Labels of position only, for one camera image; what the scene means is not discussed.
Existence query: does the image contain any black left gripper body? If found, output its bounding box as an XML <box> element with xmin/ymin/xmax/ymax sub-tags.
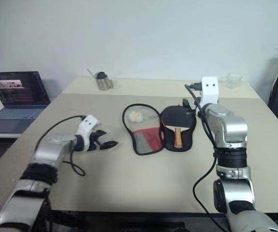
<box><xmin>87</xmin><ymin>131</ymin><xmax>104</xmax><ymax>152</ymax></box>

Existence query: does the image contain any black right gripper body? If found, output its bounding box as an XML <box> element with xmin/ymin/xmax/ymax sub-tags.
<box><xmin>191</xmin><ymin>99</ymin><xmax>202</xmax><ymax>119</ymax></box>

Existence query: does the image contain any black table tennis paddle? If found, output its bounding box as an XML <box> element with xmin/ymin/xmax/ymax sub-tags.
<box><xmin>160</xmin><ymin>105</ymin><xmax>195</xmax><ymax>149</ymax></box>

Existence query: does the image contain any black paddle case red mesh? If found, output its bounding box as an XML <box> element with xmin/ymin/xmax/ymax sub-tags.
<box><xmin>122</xmin><ymin>103</ymin><xmax>197</xmax><ymax>157</ymax></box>

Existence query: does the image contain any white ping pong ball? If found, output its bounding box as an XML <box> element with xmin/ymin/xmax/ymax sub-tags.
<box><xmin>128</xmin><ymin>111</ymin><xmax>146</xmax><ymax>123</ymax></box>

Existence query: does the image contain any tan cardboard table sheet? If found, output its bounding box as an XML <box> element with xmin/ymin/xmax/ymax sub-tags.
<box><xmin>0</xmin><ymin>92</ymin><xmax>278</xmax><ymax>214</ymax></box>

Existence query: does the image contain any clear plastic container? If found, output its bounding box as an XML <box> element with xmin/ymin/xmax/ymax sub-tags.
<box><xmin>219</xmin><ymin>73</ymin><xmax>243</xmax><ymax>89</ymax></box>

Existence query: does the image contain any steel cup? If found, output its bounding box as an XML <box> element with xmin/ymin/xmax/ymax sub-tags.
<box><xmin>95</xmin><ymin>72</ymin><xmax>114</xmax><ymax>91</ymax></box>

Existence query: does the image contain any open blue laptop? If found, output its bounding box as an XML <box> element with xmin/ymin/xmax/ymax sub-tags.
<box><xmin>0</xmin><ymin>71</ymin><xmax>51</xmax><ymax>134</ymax></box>

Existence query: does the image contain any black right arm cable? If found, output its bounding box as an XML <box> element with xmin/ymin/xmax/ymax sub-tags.
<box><xmin>184</xmin><ymin>82</ymin><xmax>229</xmax><ymax>232</ymax></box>

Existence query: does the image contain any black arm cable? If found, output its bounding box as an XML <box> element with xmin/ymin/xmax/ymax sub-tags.
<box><xmin>184</xmin><ymin>82</ymin><xmax>229</xmax><ymax>232</ymax></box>
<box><xmin>35</xmin><ymin>115</ymin><xmax>86</xmax><ymax>176</ymax></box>

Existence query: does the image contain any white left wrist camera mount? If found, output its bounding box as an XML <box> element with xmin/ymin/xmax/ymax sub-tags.
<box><xmin>77</xmin><ymin>115</ymin><xmax>100</xmax><ymax>151</ymax></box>

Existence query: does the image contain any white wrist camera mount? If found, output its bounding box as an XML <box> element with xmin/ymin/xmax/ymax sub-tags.
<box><xmin>199</xmin><ymin>76</ymin><xmax>220</xmax><ymax>106</ymax></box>
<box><xmin>77</xmin><ymin>115</ymin><xmax>100</xmax><ymax>151</ymax></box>

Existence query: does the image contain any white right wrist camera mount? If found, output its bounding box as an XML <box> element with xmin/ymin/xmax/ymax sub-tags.
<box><xmin>199</xmin><ymin>76</ymin><xmax>220</xmax><ymax>106</ymax></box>

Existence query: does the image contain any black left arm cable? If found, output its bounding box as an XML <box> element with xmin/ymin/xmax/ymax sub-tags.
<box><xmin>35</xmin><ymin>115</ymin><xmax>86</xmax><ymax>176</ymax></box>

